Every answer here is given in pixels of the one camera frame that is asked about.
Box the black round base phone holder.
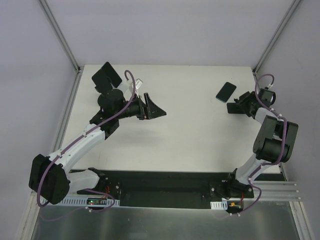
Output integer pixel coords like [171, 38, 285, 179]
[94, 86, 113, 108]

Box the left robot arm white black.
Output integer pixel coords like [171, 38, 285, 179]
[28, 89, 167, 208]

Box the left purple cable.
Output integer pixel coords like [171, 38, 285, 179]
[36, 69, 137, 222]

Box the right aluminium frame post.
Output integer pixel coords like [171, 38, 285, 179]
[252, 0, 303, 76]

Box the black phone blue edge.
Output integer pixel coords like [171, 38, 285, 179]
[101, 61, 122, 88]

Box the black phone teal edge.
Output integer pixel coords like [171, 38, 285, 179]
[215, 82, 237, 103]

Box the right white cable duct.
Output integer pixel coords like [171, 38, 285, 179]
[210, 200, 228, 211]

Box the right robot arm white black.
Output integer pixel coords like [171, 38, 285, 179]
[222, 88, 299, 198]

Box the white folding phone stand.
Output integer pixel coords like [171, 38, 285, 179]
[117, 81, 128, 93]

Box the left white cable duct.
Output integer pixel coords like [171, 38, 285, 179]
[57, 196, 120, 208]

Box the white cable duct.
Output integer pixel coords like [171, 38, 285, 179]
[210, 200, 228, 211]
[57, 196, 120, 208]

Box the left aluminium frame post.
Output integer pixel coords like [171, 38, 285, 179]
[37, 0, 84, 75]

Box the aluminium frame post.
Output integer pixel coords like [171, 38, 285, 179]
[252, 0, 303, 76]
[37, 0, 84, 75]

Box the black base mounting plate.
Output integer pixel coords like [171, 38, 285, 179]
[69, 169, 256, 210]

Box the black folding phone stand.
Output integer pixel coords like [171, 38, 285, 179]
[226, 98, 242, 114]

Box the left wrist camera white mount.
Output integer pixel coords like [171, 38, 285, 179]
[128, 78, 144, 95]

